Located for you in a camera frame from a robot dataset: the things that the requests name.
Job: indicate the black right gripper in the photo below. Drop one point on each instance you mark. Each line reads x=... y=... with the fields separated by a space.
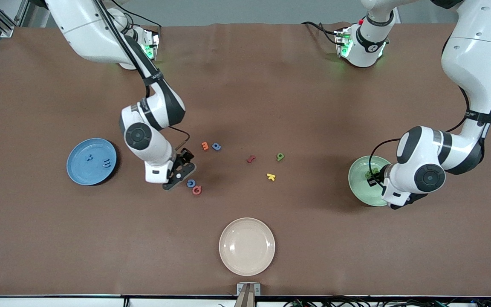
x=183 y=156

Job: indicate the red foam letter J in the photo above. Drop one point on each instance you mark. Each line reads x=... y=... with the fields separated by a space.
x=252 y=158

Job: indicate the white table edge rail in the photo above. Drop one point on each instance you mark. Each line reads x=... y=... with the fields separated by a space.
x=58 y=302

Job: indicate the blue foam letter G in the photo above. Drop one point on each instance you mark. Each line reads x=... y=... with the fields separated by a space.
x=189 y=184

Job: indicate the cream plate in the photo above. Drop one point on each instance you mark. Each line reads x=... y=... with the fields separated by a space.
x=246 y=246

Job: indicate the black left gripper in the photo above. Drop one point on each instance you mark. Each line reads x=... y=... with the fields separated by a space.
x=380 y=174

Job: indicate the blue foam letter E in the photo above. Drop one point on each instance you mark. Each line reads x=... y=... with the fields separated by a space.
x=107 y=163

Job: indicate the blue foam letter X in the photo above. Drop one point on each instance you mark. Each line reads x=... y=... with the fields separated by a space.
x=88 y=158

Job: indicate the yellow foam letter K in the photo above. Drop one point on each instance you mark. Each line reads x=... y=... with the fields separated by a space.
x=270 y=176

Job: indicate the green foam letter P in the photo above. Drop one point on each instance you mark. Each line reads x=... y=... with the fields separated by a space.
x=278 y=158

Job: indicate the green plate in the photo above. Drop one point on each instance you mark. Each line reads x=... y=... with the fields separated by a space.
x=356 y=187

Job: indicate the blue foam letter a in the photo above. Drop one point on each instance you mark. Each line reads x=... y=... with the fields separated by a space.
x=218 y=148

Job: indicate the blue plate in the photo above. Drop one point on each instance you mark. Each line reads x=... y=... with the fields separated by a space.
x=88 y=172

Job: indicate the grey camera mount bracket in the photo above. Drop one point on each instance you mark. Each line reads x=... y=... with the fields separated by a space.
x=248 y=290

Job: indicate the orange foam letter E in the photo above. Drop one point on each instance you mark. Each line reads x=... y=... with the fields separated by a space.
x=205 y=146

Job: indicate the red foam letter Q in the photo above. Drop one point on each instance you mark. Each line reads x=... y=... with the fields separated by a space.
x=194 y=192

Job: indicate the brown table cover mat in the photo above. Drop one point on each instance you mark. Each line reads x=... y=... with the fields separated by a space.
x=245 y=85

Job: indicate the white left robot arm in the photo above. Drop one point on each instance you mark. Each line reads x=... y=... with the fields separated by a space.
x=475 y=51

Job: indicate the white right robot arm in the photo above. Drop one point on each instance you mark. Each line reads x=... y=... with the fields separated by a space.
x=83 y=34

